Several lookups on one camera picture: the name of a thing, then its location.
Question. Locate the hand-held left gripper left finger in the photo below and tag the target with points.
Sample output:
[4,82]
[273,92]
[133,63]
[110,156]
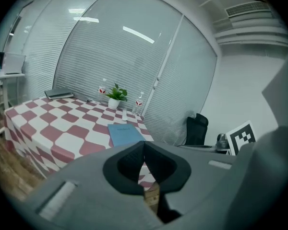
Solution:
[86,188]

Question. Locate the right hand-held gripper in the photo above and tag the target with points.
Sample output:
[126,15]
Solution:
[242,135]

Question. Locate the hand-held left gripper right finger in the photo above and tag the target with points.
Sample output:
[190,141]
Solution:
[201,188]

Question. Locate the white curved desk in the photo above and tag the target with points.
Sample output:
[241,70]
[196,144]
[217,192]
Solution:
[199,148]

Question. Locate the black office chair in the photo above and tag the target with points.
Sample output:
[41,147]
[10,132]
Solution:
[196,130]

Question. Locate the person's white clothing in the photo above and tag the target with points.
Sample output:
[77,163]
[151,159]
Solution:
[283,87]

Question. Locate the red white checkered tablecloth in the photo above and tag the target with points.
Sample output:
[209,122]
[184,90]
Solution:
[62,128]

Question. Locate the white slim remote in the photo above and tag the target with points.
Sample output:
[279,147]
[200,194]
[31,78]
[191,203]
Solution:
[124,115]

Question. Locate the green plant in white pot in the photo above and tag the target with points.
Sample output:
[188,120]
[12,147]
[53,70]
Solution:
[114,103]

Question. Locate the grey closed laptop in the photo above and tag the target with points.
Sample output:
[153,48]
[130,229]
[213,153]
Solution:
[58,93]

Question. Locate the clear plastic water bottle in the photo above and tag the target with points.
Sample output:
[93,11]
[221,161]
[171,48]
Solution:
[138,102]
[102,89]

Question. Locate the white ceiling air vent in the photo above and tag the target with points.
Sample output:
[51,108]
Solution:
[247,8]

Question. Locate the white standing desk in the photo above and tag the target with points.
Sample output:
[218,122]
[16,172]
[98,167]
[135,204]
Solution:
[4,75]

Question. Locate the white printer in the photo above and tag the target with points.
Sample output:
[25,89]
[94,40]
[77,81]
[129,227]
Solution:
[14,63]

